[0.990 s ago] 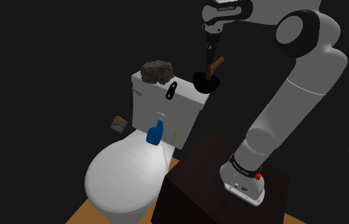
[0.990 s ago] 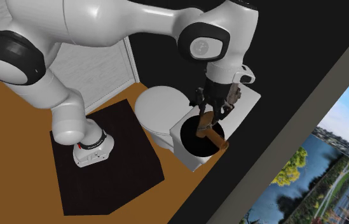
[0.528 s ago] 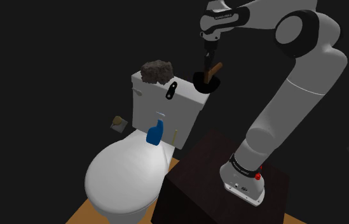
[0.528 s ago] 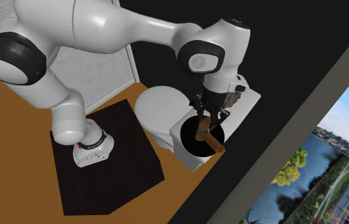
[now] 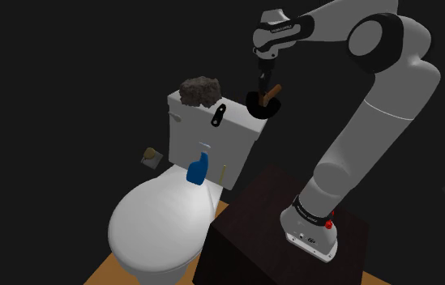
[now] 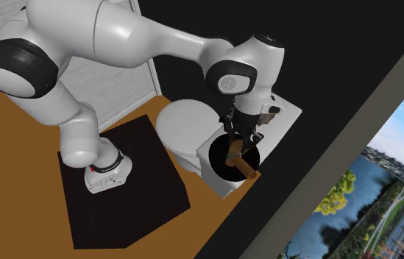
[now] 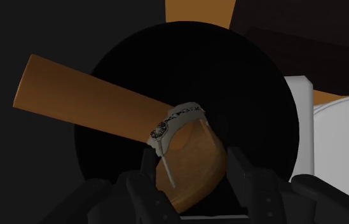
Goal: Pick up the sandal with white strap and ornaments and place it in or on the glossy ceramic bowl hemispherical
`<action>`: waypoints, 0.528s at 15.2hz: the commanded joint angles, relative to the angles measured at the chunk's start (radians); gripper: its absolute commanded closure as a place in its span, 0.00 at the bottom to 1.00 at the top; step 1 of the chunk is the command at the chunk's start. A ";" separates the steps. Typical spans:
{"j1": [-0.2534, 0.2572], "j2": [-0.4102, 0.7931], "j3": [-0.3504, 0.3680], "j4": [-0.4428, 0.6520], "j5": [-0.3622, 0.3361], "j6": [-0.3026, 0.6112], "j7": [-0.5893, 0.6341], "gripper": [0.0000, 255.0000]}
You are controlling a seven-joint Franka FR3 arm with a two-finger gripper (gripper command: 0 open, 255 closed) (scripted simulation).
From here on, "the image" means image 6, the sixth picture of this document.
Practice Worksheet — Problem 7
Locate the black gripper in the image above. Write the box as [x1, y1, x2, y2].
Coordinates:
[220, 108, 265, 154]

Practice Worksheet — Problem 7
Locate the grey brown lumpy object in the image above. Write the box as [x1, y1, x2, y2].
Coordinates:
[258, 113, 277, 127]

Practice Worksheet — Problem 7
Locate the brown wooden cylinder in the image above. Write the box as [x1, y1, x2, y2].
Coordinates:
[224, 138, 259, 181]

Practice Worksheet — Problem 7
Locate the black round plate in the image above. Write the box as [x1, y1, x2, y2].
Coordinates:
[208, 134, 261, 182]

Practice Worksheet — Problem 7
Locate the white toilet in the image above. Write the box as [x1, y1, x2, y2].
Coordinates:
[155, 93, 303, 199]

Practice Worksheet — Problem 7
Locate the black robot stand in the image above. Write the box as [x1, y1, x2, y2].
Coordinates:
[57, 113, 192, 250]

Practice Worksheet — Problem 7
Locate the window with landscape view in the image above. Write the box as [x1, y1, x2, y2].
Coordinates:
[277, 65, 404, 259]

